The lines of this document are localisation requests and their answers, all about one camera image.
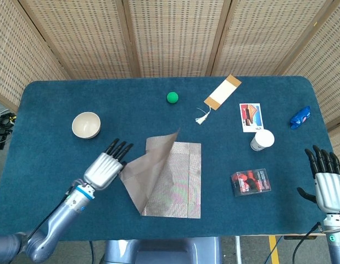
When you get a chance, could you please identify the green foam ball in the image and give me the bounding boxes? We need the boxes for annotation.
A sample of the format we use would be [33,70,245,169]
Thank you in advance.
[166,91,179,105]

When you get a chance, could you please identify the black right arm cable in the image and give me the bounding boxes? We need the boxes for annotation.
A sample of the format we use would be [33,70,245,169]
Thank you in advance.
[292,222,322,264]

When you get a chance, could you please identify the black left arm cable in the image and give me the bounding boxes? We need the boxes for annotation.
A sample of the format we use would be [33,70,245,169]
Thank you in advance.
[28,185,76,241]

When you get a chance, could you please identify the black equipment with cables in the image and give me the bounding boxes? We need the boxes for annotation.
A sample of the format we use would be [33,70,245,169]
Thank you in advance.
[0,111,17,151]

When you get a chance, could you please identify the clear box with red items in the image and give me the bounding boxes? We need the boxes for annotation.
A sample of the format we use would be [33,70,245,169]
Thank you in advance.
[231,168,272,197]

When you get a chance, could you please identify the white paper cup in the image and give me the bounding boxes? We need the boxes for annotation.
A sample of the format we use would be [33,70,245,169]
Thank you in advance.
[250,129,275,152]

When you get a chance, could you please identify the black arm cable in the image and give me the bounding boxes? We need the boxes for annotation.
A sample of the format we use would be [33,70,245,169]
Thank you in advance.
[28,185,76,241]
[292,222,322,264]

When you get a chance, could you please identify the blue-gray robot torso base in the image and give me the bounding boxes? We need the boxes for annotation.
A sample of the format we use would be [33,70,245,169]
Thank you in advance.
[103,238,222,264]

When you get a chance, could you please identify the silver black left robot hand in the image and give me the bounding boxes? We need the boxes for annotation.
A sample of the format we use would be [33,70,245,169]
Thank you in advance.
[83,138,134,191]

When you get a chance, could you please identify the tan bookmark with tassel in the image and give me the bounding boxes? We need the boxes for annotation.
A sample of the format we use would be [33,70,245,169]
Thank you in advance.
[196,74,242,126]

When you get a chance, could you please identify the blue snack packet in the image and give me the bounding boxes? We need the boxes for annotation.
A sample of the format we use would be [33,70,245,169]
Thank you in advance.
[289,106,311,130]

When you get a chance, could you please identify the woven beige placemat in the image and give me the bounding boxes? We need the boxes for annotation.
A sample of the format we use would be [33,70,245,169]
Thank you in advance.
[119,128,202,219]

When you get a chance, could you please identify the blue carpet table cover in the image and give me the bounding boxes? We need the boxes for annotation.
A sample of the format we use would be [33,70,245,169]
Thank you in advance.
[0,76,340,243]

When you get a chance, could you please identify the white round bowl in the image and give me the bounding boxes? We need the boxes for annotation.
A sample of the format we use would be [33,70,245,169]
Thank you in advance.
[71,111,102,140]

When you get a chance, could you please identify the white table leg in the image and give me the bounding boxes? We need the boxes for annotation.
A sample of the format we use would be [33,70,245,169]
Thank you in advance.
[234,235,243,264]

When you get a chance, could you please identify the woven wicker folding screen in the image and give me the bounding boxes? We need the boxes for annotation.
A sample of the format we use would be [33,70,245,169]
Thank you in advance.
[0,0,340,133]

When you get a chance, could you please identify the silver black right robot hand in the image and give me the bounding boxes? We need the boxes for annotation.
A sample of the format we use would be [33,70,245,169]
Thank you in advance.
[297,145,340,214]

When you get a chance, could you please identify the photo postcard with red building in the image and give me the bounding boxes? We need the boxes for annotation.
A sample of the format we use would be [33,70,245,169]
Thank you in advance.
[239,103,265,133]

